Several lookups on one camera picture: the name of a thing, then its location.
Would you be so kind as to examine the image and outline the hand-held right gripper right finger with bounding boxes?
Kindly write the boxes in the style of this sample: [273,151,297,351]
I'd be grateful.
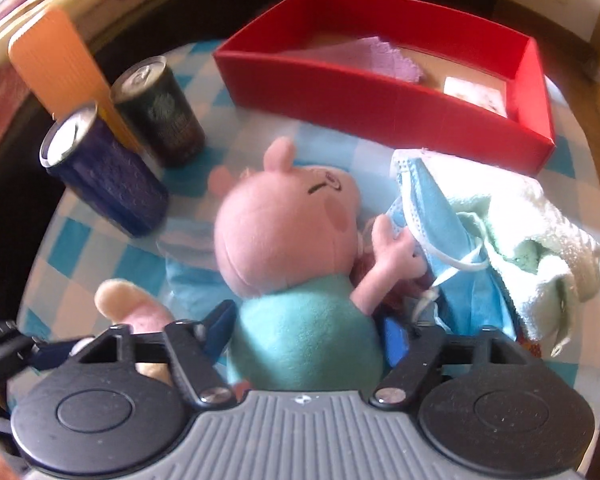
[370,317,533,409]

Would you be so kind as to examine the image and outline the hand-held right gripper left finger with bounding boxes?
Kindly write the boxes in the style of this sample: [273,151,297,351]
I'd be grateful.
[72,300,239,409]

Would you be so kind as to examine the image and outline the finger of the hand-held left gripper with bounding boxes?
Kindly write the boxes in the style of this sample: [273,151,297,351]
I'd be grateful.
[0,321,95,397]

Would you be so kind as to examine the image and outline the pink pig plush toy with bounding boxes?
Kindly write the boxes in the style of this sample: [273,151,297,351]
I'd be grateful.
[94,136,428,392]

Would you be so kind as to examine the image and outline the light green towel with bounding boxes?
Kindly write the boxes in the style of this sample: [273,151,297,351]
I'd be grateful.
[420,152,600,358]

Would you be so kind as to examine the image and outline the red cardboard box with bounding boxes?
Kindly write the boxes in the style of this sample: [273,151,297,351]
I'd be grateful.
[213,0,557,177]

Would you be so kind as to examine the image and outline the blue checkered tablecloth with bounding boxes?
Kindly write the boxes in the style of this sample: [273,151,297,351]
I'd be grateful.
[5,40,600,411]

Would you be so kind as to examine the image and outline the blue face mask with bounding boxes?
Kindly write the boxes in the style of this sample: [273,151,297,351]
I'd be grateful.
[385,152,518,341]

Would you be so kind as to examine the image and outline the blue drink can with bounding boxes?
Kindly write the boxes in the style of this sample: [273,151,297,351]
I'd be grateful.
[39,101,170,238]

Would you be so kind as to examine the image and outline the dark green drink can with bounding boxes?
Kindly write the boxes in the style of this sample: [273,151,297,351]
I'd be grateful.
[111,55,206,168]

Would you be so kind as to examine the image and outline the purple cloth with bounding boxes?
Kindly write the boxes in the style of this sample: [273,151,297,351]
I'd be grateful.
[280,36,426,83]

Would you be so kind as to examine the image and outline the orange ribbed board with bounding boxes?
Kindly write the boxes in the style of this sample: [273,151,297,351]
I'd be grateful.
[8,7,163,166]

